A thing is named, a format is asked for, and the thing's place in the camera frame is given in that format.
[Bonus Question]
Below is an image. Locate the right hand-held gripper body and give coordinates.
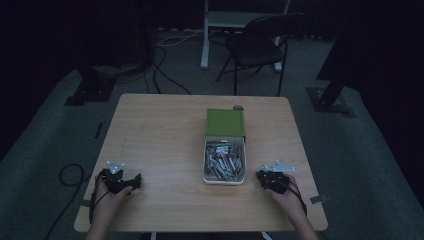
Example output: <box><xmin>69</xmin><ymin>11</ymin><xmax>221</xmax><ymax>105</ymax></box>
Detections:
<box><xmin>255</xmin><ymin>160</ymin><xmax>296</xmax><ymax>195</ymax></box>

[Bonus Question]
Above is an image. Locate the green box lid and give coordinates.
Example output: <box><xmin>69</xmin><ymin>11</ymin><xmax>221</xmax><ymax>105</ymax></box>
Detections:
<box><xmin>205</xmin><ymin>108</ymin><xmax>247</xmax><ymax>142</ymax></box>

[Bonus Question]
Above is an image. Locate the black stand with base plate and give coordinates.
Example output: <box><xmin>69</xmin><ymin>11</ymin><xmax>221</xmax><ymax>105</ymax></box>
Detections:
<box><xmin>64</xmin><ymin>64</ymin><xmax>116</xmax><ymax>107</ymax></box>
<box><xmin>306</xmin><ymin>78</ymin><xmax>357</xmax><ymax>119</ymax></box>

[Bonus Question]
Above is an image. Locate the tray of metal parts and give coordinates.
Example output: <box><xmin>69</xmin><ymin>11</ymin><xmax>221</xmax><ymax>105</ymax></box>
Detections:
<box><xmin>202</xmin><ymin>134</ymin><xmax>248</xmax><ymax>185</ymax></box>

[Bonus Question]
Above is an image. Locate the black floor cable loop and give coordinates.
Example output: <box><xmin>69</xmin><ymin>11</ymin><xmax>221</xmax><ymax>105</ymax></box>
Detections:
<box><xmin>43</xmin><ymin>162</ymin><xmax>93</xmax><ymax>240</ymax></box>

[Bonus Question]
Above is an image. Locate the pile of silver metal pieces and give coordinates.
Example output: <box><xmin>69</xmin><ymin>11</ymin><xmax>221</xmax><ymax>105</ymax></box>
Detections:
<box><xmin>205</xmin><ymin>139</ymin><xmax>244</xmax><ymax>182</ymax></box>

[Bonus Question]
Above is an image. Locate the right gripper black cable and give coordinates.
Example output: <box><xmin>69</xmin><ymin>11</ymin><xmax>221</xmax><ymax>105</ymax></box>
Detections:
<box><xmin>282</xmin><ymin>179</ymin><xmax>308</xmax><ymax>216</ymax></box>

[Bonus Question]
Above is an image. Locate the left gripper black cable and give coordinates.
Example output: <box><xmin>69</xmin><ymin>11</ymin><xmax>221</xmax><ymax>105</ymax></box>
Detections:
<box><xmin>88</xmin><ymin>173</ymin><xmax>111</xmax><ymax>224</ymax></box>

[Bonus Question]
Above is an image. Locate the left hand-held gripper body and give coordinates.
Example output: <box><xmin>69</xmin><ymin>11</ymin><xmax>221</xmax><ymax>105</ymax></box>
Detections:
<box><xmin>98</xmin><ymin>160</ymin><xmax>135</xmax><ymax>195</ymax></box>

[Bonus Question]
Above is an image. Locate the round grey stand base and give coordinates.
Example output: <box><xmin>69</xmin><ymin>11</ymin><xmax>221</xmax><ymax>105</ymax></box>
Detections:
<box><xmin>91</xmin><ymin>61</ymin><xmax>148</xmax><ymax>80</ymax></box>

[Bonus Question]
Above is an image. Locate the person's right hand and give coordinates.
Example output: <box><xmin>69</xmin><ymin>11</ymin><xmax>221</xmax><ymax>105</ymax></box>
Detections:
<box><xmin>267</xmin><ymin>174</ymin><xmax>308</xmax><ymax>219</ymax></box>

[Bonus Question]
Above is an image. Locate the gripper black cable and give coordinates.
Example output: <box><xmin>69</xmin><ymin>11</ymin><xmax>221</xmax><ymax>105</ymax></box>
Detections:
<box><xmin>282</xmin><ymin>179</ymin><xmax>308</xmax><ymax>216</ymax></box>
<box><xmin>88</xmin><ymin>173</ymin><xmax>111</xmax><ymax>224</ymax></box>

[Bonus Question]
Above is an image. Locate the person's left hand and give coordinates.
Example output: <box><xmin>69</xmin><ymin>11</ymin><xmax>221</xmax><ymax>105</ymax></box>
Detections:
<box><xmin>94</xmin><ymin>179</ymin><xmax>134</xmax><ymax>222</ymax></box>

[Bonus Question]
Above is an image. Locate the white floor cable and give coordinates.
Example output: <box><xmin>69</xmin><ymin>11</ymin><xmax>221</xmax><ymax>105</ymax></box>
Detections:
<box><xmin>155</xmin><ymin>28</ymin><xmax>205</xmax><ymax>48</ymax></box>

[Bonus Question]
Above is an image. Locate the black folding chair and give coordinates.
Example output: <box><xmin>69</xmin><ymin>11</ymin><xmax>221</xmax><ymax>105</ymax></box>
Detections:
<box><xmin>215</xmin><ymin>12</ymin><xmax>306</xmax><ymax>97</ymax></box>

